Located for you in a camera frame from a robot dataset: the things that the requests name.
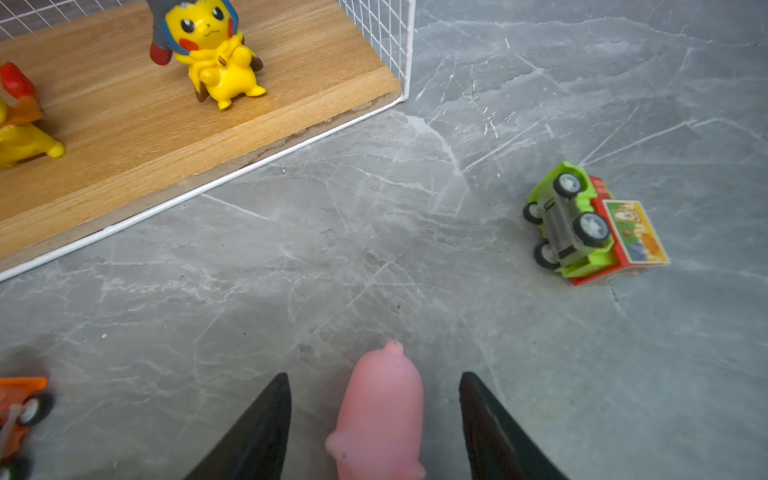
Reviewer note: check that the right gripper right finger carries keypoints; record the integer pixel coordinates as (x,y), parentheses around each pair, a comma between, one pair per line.
(497,446)

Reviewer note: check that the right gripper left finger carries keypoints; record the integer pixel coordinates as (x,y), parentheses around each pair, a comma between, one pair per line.
(255,446)

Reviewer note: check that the pink pig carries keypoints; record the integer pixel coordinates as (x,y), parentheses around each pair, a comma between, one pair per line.
(380,423)

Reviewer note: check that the green toy car right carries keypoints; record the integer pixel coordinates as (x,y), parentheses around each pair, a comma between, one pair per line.
(587,234)

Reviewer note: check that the orange green toy truck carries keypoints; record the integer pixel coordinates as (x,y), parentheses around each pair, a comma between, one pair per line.
(25,402)

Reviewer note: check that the orange pikachu figure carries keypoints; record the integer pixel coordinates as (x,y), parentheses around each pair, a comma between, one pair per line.
(21,138)

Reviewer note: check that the grey hooded pikachu figure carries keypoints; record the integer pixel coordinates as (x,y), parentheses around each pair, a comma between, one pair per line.
(204,35)

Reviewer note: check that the white wire wooden shelf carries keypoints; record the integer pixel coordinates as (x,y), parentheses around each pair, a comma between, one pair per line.
(138,142)

